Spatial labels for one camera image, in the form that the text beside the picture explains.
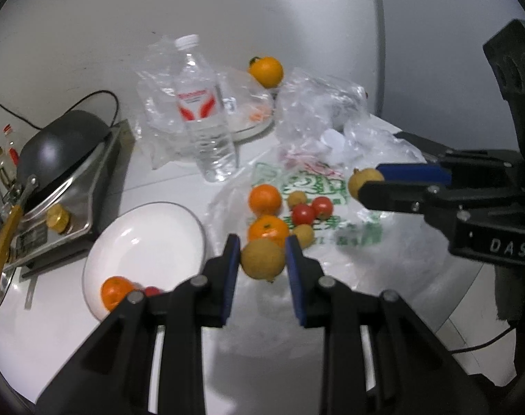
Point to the longan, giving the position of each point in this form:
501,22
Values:
364,178
262,260
304,234
296,199

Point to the white plastic packet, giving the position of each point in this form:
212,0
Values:
333,141

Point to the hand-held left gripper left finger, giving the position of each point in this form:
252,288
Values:
232,268

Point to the orange with green stem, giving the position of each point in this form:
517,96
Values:
266,70

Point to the small bottle red label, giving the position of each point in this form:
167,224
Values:
11,149

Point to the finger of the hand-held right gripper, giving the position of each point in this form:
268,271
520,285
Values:
414,172
392,198

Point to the black wok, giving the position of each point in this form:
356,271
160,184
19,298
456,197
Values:
59,147

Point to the small clear bottle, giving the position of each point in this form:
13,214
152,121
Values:
2,165

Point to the crumpled clear plastic bag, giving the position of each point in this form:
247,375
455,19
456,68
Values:
314,108

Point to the tangerine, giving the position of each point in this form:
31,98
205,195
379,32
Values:
265,199
269,229
115,292

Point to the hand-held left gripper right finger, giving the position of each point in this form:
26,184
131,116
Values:
293,276

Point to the green printed plastic bag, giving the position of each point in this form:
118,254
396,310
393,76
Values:
357,229

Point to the cherry tomato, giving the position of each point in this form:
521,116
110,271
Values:
322,206
302,215
152,291

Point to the clear plastic water bottle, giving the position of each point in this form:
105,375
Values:
204,138

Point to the steel stove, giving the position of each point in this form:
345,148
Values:
102,181

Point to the white plate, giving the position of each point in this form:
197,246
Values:
145,246

